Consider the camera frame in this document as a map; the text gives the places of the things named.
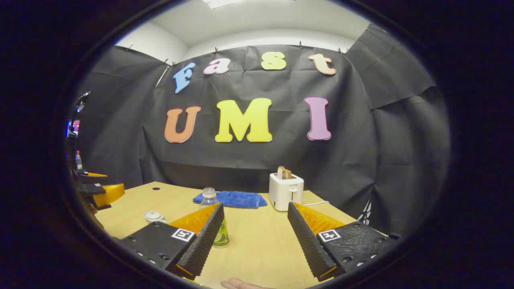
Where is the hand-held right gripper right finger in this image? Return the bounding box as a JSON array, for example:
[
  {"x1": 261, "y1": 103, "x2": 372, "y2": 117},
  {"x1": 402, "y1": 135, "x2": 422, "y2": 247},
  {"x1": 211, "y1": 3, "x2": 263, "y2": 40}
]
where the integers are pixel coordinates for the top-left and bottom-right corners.
[{"x1": 287, "y1": 201, "x2": 402, "y2": 282}]

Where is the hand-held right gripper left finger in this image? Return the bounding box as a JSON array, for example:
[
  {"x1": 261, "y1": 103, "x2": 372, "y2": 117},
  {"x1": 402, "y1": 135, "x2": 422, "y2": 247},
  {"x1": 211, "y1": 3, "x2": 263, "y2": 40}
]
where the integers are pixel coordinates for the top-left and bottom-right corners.
[{"x1": 120, "y1": 203, "x2": 224, "y2": 281}]

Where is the green label water bottle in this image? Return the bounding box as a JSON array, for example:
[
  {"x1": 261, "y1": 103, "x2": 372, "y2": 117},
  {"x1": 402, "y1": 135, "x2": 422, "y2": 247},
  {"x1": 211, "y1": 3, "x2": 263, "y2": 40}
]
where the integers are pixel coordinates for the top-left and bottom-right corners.
[{"x1": 200, "y1": 187, "x2": 230, "y2": 248}]

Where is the white teacup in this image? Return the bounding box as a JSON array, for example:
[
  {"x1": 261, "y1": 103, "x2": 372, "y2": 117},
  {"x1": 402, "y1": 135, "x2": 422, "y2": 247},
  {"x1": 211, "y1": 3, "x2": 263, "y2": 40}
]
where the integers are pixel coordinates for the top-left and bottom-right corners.
[{"x1": 144, "y1": 211, "x2": 167, "y2": 225}]

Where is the white toaster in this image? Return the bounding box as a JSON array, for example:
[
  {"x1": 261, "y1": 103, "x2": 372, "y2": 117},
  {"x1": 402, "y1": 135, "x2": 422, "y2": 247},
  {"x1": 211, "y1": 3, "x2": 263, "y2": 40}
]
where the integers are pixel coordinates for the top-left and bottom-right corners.
[{"x1": 269, "y1": 172, "x2": 304, "y2": 212}]

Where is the blue towel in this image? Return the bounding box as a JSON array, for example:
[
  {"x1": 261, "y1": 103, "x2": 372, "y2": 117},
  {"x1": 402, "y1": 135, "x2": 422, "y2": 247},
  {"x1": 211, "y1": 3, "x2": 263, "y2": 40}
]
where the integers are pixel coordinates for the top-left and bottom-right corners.
[{"x1": 193, "y1": 191, "x2": 268, "y2": 209}]

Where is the black backdrop cloth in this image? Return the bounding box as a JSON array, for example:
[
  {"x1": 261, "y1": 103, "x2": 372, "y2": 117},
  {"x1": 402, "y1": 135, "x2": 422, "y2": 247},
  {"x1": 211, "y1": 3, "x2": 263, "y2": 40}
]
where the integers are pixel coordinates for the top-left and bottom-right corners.
[{"x1": 74, "y1": 24, "x2": 450, "y2": 237}]

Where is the ceiling light panel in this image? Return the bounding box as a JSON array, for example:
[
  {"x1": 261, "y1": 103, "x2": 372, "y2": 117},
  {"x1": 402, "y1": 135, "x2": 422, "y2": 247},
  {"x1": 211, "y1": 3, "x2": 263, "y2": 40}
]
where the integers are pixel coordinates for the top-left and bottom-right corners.
[{"x1": 202, "y1": 0, "x2": 251, "y2": 9}]

